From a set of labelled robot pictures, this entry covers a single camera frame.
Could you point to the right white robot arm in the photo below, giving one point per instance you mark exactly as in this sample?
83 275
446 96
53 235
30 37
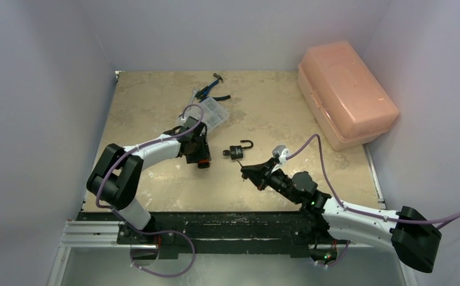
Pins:
405 232

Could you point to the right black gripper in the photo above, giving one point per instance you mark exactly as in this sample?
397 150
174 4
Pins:
264 176

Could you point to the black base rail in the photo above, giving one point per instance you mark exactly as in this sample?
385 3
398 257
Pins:
175 233

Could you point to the pink plastic storage box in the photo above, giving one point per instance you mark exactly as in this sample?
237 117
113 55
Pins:
347 101

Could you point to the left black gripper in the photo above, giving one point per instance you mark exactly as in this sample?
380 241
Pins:
203 154

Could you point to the clear plastic screw box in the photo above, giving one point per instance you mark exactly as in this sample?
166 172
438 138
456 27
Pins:
214 114

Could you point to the orange padlock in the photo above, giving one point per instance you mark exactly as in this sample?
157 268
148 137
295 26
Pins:
203 164

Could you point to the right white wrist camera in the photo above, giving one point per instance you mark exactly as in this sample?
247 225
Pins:
279 154

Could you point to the black padlock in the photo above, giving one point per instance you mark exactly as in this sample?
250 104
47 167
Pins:
237 151

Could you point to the silver wrench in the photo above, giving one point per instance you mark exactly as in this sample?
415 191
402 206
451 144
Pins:
192 99

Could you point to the small hammer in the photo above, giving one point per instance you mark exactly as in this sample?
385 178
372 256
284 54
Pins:
218 77

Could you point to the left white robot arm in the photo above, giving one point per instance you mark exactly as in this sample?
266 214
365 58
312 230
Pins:
116 175

